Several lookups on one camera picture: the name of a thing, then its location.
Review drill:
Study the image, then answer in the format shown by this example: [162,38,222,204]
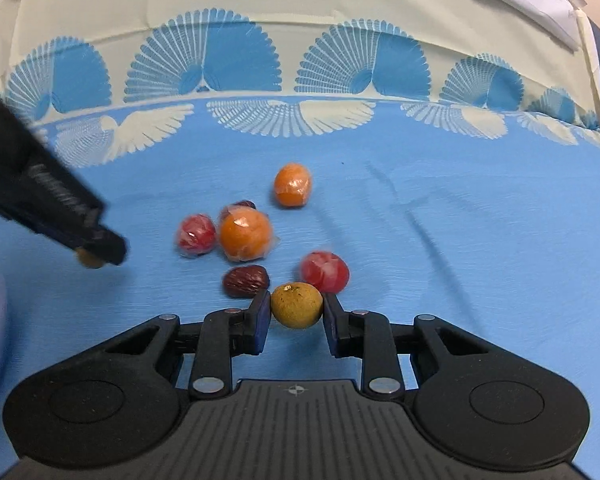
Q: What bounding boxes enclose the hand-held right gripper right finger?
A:
[322,292,495,401]

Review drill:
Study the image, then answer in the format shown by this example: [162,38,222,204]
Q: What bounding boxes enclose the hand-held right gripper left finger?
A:
[100,292,272,401]

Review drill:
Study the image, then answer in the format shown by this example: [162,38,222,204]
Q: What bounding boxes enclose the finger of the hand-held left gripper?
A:
[74,224,130,267]

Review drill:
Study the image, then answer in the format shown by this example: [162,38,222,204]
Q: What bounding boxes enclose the small yellow-brown longan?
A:
[76,249,105,270]

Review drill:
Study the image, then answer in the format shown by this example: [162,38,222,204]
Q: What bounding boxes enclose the oval orange kumquat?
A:
[273,162,313,209]

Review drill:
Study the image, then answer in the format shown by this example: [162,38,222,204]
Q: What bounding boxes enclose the wrapped red fruit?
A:
[174,213,217,259]
[300,250,351,295]

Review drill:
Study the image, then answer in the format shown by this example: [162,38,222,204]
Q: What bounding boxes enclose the round wrapped orange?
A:
[218,208,279,264]

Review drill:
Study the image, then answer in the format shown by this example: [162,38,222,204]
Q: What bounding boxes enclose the blue and cream printed tablecloth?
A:
[0,0,600,480]

